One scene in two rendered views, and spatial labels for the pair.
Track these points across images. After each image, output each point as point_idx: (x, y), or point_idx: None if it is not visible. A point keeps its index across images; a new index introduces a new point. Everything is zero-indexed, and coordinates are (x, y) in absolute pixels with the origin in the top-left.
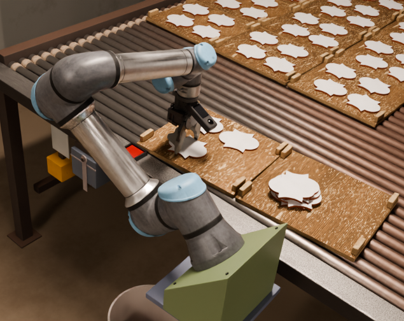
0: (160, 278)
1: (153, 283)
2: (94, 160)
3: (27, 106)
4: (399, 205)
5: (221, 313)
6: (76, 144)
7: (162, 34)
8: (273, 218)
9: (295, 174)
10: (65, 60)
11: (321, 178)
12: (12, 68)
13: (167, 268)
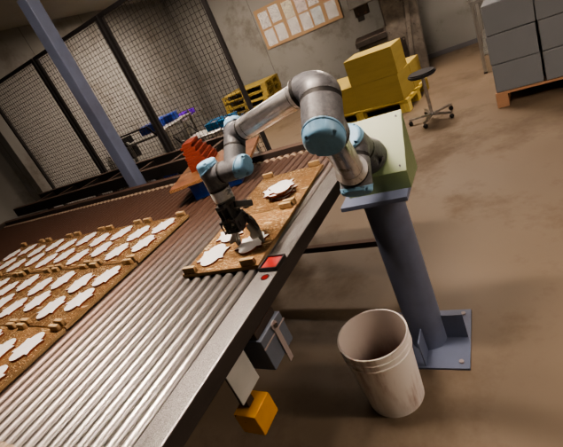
0: (293, 443)
1: (301, 445)
2: (352, 156)
3: (199, 416)
4: None
5: (409, 137)
6: (257, 336)
7: (14, 388)
8: (308, 188)
9: (266, 193)
10: (318, 74)
11: (257, 198)
12: None
13: (278, 445)
